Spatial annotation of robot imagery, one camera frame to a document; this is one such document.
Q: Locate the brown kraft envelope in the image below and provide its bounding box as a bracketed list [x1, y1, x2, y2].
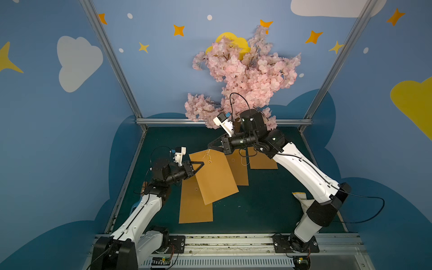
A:
[226, 150, 249, 186]
[179, 177, 213, 224]
[189, 150, 239, 205]

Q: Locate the brown kraft file bag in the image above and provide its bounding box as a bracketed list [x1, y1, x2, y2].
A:
[247, 147, 278, 170]

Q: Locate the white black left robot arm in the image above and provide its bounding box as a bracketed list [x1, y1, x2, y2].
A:
[88, 159, 204, 270]

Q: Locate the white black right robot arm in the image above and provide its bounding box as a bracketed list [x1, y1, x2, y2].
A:
[209, 109, 351, 251]

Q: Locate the brown wooden stick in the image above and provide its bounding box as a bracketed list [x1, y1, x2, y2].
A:
[141, 182, 148, 192]

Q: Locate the pink cherry blossom tree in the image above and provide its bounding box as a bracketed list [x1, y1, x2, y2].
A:
[184, 26, 301, 131]

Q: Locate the left circuit board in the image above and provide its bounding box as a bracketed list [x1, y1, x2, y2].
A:
[151, 256, 172, 268]

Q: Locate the circuit board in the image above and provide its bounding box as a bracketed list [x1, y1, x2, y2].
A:
[151, 256, 172, 268]
[293, 257, 311, 270]

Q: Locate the white yellow cloth strip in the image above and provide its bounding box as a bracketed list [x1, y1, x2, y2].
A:
[292, 192, 315, 213]

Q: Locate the right circuit board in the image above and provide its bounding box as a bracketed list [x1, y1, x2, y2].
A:
[293, 257, 311, 270]

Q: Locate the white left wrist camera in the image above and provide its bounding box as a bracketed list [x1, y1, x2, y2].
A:
[171, 147, 187, 167]

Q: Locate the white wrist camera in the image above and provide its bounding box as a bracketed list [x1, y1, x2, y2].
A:
[213, 112, 235, 137]
[171, 147, 187, 167]

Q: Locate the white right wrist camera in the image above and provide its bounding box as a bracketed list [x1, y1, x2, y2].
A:
[213, 112, 235, 137]

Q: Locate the aluminium back rail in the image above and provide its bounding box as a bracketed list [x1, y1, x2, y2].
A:
[135, 117, 313, 127]

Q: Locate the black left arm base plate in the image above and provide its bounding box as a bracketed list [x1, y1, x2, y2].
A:
[153, 235, 186, 254]

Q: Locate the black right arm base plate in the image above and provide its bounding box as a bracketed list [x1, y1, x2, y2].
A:
[272, 233, 320, 254]

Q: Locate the aluminium front rail frame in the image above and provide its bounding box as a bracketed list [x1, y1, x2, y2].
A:
[139, 233, 375, 270]

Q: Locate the aluminium right corner post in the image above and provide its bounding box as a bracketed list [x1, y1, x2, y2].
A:
[299, 0, 379, 134]

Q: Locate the aluminium corner post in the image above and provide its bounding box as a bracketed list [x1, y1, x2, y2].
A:
[79, 0, 142, 120]
[299, 0, 379, 134]

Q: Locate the aluminium left corner post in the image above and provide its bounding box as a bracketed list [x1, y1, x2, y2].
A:
[79, 0, 142, 120]

